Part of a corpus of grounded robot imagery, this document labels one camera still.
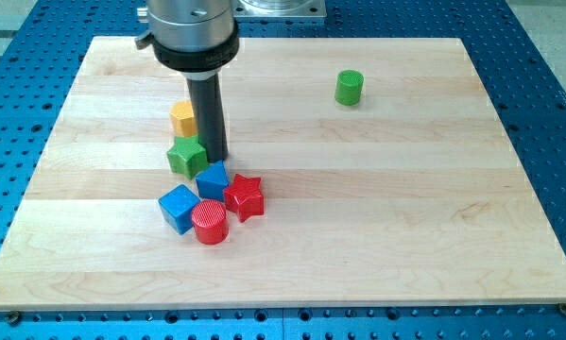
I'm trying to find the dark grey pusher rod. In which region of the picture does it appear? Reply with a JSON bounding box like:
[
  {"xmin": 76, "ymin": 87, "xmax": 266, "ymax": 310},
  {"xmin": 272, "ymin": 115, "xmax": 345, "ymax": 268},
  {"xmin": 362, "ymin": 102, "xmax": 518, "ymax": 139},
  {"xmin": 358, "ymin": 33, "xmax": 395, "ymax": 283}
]
[{"xmin": 186, "ymin": 74, "xmax": 228, "ymax": 162}]

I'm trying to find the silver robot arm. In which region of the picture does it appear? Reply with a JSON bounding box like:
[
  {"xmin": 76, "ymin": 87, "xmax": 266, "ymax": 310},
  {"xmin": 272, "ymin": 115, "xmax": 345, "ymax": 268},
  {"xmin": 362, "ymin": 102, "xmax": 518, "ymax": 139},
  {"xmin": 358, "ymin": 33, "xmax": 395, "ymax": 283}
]
[{"xmin": 135, "ymin": 0, "xmax": 240, "ymax": 162}]

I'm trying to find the green star block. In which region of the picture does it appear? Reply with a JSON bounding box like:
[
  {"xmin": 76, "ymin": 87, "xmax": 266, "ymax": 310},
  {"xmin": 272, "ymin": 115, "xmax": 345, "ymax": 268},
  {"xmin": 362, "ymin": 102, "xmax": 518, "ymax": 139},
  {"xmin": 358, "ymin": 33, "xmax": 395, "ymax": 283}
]
[{"xmin": 166, "ymin": 135, "xmax": 209, "ymax": 179}]

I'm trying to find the red star block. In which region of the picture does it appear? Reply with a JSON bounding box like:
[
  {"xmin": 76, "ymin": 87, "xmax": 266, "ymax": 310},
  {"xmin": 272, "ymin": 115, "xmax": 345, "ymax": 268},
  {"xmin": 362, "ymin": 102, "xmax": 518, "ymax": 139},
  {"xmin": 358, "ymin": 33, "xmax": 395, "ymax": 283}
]
[{"xmin": 223, "ymin": 174, "xmax": 265, "ymax": 222}]

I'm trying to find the blue cube block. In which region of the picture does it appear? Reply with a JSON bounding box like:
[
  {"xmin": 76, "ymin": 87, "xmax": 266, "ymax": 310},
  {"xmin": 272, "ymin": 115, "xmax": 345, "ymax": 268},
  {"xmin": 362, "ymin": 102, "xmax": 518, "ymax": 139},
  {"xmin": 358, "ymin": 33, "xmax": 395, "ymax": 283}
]
[{"xmin": 158, "ymin": 184, "xmax": 200, "ymax": 235}]

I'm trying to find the yellow hexagon block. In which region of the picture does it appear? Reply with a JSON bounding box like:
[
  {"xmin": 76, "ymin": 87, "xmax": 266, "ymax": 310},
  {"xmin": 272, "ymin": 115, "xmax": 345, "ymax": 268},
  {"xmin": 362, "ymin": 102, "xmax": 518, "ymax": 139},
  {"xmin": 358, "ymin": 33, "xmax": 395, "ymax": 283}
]
[{"xmin": 169, "ymin": 100, "xmax": 198, "ymax": 137}]

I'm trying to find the blue triangle block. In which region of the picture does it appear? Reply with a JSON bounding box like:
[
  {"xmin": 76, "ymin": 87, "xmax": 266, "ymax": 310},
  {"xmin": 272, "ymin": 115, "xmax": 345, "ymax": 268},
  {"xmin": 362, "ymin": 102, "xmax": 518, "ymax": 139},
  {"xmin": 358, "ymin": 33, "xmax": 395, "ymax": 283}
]
[{"xmin": 196, "ymin": 161, "xmax": 230, "ymax": 202}]

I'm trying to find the red cylinder block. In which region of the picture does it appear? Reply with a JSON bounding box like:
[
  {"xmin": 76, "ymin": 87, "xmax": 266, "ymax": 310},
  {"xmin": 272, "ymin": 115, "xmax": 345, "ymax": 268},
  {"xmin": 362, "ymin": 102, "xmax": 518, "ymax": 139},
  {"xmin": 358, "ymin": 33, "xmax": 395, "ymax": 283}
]
[{"xmin": 191, "ymin": 199, "xmax": 229, "ymax": 245}]

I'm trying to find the green cylinder block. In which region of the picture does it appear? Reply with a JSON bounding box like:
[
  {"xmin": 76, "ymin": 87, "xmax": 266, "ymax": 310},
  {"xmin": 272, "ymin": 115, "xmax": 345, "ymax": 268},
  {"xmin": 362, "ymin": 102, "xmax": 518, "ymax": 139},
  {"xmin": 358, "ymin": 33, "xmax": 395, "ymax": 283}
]
[{"xmin": 334, "ymin": 70, "xmax": 364, "ymax": 106}]

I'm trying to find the blue perforated table plate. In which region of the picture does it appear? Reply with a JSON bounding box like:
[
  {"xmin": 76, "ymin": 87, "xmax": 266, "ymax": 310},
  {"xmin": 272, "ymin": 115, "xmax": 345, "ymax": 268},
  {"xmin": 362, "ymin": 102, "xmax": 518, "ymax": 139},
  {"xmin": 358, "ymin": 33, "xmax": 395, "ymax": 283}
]
[{"xmin": 0, "ymin": 1, "xmax": 566, "ymax": 339}]

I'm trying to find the light wooden board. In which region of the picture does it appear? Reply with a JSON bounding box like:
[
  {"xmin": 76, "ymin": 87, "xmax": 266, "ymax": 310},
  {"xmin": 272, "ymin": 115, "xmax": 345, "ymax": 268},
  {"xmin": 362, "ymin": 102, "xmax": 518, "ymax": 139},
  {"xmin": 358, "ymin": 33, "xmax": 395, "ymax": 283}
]
[{"xmin": 0, "ymin": 37, "xmax": 566, "ymax": 311}]

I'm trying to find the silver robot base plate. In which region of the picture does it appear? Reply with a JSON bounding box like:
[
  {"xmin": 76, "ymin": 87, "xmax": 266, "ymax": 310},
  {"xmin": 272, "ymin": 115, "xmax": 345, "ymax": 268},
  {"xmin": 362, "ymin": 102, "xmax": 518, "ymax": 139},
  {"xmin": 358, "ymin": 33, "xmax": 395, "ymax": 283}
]
[{"xmin": 231, "ymin": 0, "xmax": 327, "ymax": 19}]

